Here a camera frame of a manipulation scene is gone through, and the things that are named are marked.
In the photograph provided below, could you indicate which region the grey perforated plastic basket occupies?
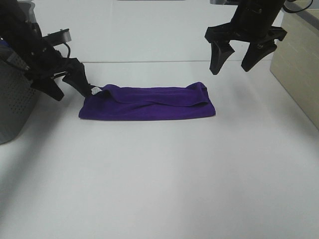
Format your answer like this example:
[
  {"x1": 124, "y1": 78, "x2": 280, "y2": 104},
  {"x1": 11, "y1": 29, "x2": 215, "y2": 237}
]
[{"x1": 0, "y1": 39, "x2": 40, "y2": 144}]

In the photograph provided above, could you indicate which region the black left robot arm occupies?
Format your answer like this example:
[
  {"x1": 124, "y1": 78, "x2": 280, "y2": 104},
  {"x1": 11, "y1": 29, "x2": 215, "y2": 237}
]
[{"x1": 0, "y1": 0, "x2": 92, "y2": 101}]

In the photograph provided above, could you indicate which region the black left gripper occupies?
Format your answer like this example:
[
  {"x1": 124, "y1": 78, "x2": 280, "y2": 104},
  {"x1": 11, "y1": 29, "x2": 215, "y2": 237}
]
[{"x1": 14, "y1": 37, "x2": 92, "y2": 101}]

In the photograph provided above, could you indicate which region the purple microfiber towel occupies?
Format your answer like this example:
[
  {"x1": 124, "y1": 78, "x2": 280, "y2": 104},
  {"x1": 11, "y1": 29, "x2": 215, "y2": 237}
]
[{"x1": 78, "y1": 82, "x2": 216, "y2": 121}]

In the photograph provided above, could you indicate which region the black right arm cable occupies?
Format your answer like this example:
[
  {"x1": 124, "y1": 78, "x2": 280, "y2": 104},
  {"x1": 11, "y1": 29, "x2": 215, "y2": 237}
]
[{"x1": 281, "y1": 0, "x2": 314, "y2": 14}]

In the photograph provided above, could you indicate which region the beige plastic storage box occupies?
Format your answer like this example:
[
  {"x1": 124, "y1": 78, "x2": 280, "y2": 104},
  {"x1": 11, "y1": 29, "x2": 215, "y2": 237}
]
[{"x1": 270, "y1": 11, "x2": 319, "y2": 127}]

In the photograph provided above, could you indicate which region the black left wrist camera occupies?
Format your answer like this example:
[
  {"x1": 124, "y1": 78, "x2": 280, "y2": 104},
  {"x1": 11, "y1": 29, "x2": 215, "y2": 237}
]
[{"x1": 43, "y1": 28, "x2": 72, "y2": 46}]

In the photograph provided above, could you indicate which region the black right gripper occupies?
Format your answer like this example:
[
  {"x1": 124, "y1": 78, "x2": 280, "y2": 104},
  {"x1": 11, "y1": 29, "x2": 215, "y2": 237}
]
[{"x1": 205, "y1": 0, "x2": 287, "y2": 75}]

